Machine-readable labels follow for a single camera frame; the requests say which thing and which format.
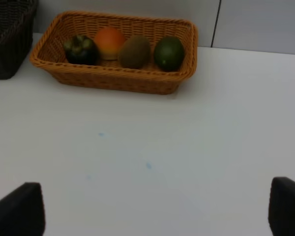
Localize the orange wicker basket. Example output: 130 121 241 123
29 11 198 95

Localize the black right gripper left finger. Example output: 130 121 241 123
0 182 46 236

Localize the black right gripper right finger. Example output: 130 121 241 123
268 177 295 236

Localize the brown kiwi fruit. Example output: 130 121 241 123
118 35 151 69

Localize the green avocado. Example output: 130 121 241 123
153 36 185 72

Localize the dark purple mangosteen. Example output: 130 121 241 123
63 35 100 66

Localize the orange peach fruit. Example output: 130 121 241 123
94 27 126 60

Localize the dark brown wicker basket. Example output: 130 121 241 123
0 0 39 80

